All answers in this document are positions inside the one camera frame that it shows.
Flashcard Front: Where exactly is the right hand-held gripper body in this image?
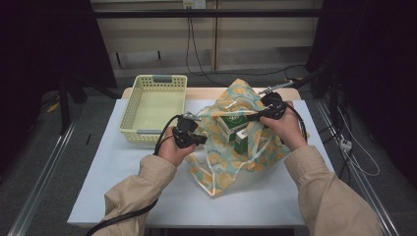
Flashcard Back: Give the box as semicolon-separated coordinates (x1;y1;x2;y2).
259;81;295;121

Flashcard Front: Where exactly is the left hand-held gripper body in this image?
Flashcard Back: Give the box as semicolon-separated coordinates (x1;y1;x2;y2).
171;111;202;149

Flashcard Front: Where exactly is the square green white box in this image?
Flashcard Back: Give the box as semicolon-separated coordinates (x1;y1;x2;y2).
215;112;253;143

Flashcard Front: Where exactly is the orange print cloth bag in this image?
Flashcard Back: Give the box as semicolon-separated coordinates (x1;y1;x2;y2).
185;78;310;197

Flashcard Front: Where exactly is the pale yellow plastic basket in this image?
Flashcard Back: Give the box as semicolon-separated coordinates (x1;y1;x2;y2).
118;74;189;144

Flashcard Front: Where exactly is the person's left hand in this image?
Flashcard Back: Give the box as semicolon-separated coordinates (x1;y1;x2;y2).
157;126;198;168

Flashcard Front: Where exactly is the person's right hand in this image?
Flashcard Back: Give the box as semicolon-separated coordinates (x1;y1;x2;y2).
260;100;308;152

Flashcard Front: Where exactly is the wooden table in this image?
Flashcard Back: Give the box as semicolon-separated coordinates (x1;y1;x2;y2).
121;87;302;101

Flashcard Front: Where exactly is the black metal stand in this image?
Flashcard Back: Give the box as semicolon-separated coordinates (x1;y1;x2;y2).
291;62;343;126
58;73;89;136

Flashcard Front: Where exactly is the white table mat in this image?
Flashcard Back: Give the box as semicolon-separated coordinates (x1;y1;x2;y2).
67;98;334;229

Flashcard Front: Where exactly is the black horizontal bar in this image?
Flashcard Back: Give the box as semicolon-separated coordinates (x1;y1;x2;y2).
91;9;324;19

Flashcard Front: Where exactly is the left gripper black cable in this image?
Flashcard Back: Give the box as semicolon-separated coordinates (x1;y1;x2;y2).
86;114;183;236

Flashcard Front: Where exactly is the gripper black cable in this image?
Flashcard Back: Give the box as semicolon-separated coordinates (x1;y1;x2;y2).
284;102;309;144
86;114;183;236

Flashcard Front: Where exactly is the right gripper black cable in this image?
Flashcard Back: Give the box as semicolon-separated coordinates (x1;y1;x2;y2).
284;102;309;144

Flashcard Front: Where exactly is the black wall cable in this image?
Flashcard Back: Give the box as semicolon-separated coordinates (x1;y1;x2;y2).
185;16;308;88

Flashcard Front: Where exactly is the white floor cable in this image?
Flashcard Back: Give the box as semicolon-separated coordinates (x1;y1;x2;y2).
337;106;382;177

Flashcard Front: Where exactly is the metal floor rail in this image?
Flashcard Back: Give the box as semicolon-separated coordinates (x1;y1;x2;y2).
7;121;78;236
316;99;401;236

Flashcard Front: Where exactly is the white wall socket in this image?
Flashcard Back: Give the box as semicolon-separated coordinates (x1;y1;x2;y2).
182;0;207;10

